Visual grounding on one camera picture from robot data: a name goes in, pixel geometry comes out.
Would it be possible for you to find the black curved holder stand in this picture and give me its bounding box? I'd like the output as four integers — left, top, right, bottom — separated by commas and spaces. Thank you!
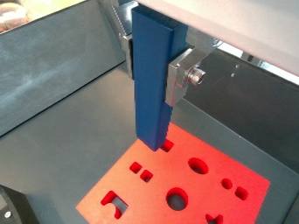
0, 185, 40, 224

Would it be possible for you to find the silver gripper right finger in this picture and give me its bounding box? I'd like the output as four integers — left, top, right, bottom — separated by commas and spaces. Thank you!
164, 27, 222, 107

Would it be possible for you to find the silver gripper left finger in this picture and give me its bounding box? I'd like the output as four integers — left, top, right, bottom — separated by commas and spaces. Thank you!
112, 1, 138, 78

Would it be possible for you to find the blue rectangular bar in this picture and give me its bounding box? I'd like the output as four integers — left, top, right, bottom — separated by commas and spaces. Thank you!
132, 4, 187, 151

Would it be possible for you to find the red shape-sorter block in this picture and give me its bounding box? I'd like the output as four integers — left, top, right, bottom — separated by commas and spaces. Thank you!
76, 124, 270, 224

